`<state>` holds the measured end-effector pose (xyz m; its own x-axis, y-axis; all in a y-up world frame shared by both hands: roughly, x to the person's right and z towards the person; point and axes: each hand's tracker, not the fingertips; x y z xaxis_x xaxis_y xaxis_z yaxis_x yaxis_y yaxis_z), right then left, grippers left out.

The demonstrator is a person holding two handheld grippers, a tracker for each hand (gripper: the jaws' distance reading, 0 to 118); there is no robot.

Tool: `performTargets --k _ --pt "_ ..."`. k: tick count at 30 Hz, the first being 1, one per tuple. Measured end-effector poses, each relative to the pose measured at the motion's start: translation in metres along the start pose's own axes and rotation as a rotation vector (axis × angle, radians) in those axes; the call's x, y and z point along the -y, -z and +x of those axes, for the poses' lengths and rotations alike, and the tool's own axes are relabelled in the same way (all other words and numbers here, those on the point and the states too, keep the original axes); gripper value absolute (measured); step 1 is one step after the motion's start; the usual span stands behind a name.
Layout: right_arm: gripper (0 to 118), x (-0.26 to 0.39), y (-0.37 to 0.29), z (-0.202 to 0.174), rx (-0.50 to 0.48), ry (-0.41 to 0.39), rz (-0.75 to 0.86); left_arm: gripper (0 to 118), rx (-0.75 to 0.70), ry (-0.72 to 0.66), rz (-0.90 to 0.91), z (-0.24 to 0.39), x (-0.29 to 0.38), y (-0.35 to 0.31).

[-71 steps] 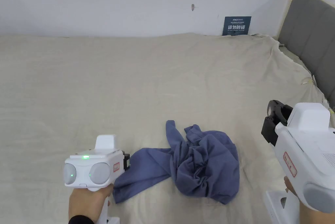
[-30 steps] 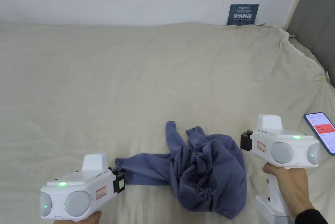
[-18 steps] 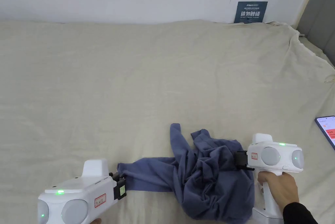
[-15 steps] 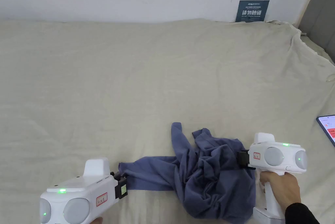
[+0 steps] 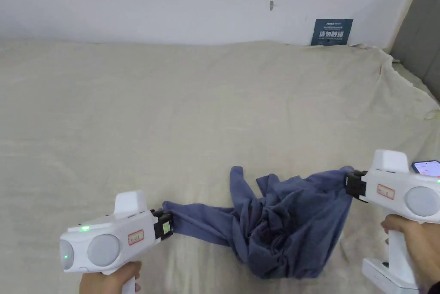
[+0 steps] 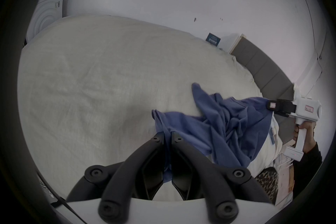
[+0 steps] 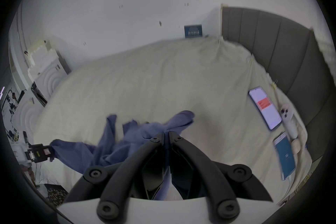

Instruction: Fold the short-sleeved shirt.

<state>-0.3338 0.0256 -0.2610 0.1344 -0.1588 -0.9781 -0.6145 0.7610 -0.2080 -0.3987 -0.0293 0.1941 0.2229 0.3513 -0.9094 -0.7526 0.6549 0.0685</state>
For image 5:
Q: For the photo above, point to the dark blue sign card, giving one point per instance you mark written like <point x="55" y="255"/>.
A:
<point x="331" y="32"/>

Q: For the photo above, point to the person's left hand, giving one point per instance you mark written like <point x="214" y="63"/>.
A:
<point x="103" y="283"/>

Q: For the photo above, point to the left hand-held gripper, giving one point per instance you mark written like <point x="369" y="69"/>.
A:
<point x="103" y="235"/>

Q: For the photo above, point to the grey padded headboard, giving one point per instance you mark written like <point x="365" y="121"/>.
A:
<point x="419" y="39"/>

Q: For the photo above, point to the dark blue shirt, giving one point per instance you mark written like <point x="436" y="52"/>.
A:
<point x="282" y="225"/>

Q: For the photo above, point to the smartphone with lit screen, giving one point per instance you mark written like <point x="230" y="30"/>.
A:
<point x="428" y="167"/>

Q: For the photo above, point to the person's right hand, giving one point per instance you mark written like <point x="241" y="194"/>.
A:
<point x="419" y="246"/>

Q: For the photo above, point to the bed with beige sheet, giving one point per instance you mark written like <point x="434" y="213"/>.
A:
<point x="172" y="108"/>

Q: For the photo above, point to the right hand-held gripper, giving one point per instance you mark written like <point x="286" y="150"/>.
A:
<point x="398" y="191"/>

